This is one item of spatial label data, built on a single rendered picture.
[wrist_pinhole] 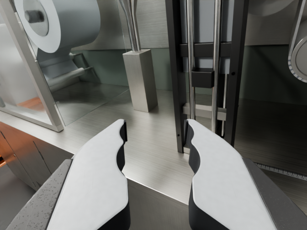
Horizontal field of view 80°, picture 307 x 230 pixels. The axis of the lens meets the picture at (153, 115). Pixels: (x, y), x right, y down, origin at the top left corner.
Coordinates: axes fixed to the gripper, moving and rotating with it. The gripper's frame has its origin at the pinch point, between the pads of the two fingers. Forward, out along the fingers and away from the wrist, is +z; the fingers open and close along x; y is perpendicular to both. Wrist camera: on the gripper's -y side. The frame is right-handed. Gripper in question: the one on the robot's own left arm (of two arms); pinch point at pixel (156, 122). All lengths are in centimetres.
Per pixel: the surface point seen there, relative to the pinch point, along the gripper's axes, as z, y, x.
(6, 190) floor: 113, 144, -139
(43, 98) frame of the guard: 57, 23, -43
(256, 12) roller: 38.5, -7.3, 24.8
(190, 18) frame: 33.8, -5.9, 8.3
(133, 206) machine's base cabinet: 32, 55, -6
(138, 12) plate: 97, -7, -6
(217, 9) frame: 30.6, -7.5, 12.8
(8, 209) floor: 91, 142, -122
